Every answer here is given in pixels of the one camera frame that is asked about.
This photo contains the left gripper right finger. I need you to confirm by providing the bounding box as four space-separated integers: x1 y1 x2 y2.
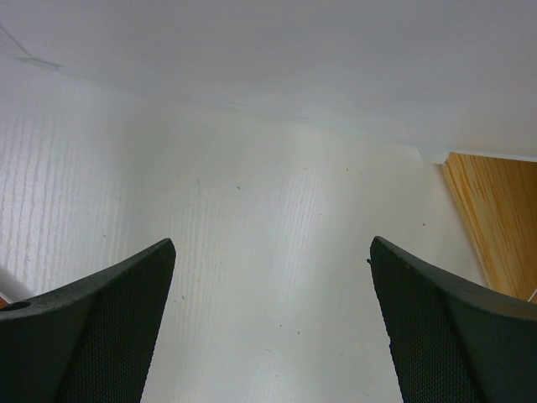
368 237 536 402

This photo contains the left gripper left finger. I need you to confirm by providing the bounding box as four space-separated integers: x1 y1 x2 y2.
1 238 175 402

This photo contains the white cabinet door panel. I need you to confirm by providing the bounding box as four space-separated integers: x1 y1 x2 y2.
1 1 536 160

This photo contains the wooden shoe cabinet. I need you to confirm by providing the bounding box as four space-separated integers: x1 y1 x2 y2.
441 153 536 303

